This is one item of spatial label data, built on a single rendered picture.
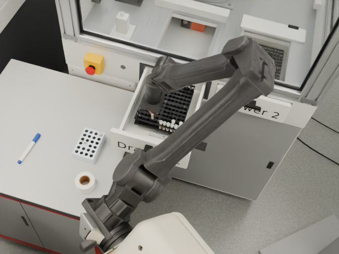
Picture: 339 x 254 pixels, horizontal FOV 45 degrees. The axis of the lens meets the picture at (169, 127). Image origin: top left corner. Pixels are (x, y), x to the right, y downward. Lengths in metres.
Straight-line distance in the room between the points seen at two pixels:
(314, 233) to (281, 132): 0.81
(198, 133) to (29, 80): 1.07
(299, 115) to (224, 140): 0.39
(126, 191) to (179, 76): 0.37
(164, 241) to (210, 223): 1.54
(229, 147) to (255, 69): 1.10
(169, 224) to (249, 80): 0.33
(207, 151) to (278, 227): 0.66
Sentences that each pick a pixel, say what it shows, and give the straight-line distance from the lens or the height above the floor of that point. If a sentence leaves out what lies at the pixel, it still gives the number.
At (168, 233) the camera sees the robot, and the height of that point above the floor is 1.37.
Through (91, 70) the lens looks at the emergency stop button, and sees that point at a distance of 1.66.
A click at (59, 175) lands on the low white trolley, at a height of 0.76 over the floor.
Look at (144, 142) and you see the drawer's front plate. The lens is 1.42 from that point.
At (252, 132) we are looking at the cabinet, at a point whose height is 0.68.
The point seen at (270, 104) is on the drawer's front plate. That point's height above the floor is 0.91.
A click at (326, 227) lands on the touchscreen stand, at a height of 0.03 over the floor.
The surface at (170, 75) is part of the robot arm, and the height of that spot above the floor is 1.25.
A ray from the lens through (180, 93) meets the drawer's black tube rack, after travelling 1.58.
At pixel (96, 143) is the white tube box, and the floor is 0.78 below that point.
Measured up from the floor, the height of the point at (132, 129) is 0.84.
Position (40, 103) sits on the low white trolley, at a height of 0.76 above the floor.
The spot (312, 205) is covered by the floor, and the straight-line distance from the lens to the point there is 2.53.
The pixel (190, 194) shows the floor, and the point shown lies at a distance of 2.36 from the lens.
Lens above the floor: 2.13
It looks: 56 degrees down
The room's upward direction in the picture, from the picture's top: 9 degrees clockwise
